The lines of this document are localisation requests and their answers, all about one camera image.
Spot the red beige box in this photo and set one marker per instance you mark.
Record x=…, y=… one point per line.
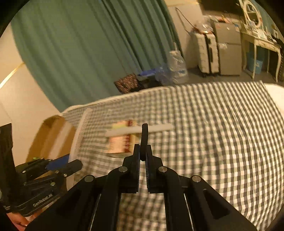
x=122, y=145

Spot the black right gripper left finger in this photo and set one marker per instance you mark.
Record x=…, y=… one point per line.
x=93, y=203

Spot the white comb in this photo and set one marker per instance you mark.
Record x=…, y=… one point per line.
x=79, y=135

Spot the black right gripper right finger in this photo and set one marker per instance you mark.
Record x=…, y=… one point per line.
x=190, y=203

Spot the cardboard box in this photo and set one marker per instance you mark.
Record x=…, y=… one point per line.
x=53, y=139

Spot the green curtain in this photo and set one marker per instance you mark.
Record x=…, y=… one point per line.
x=77, y=50

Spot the white foam stick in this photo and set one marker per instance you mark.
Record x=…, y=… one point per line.
x=138, y=130

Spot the brown patterned bag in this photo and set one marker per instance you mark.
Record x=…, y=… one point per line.
x=128, y=84

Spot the checkered tablecloth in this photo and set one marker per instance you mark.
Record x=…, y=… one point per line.
x=229, y=133

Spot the white suitcase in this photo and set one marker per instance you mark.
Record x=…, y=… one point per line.
x=207, y=53

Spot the oval vanity mirror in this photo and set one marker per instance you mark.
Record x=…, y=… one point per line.
x=251, y=13

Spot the large clear water bottle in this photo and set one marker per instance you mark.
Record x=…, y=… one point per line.
x=177, y=67

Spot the grey mini fridge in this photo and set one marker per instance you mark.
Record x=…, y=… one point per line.
x=229, y=47

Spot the person left hand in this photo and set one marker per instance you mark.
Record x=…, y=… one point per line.
x=22, y=222

